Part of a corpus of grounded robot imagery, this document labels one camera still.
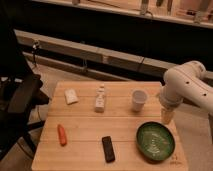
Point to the black eraser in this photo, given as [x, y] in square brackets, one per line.
[108, 149]

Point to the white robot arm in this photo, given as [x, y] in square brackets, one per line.
[185, 81]

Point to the green bowl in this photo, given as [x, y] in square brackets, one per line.
[155, 141]

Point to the white ceramic cup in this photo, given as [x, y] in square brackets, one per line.
[139, 98]

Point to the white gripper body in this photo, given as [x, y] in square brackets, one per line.
[168, 104]

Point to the wooden table board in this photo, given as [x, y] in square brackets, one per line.
[85, 129]

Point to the small white bottle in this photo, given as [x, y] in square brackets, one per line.
[100, 99]

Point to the black office chair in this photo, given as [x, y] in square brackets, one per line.
[20, 91]

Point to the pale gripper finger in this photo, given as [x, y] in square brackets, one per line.
[164, 116]
[171, 115]

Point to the orange carrot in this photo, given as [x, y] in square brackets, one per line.
[62, 135]

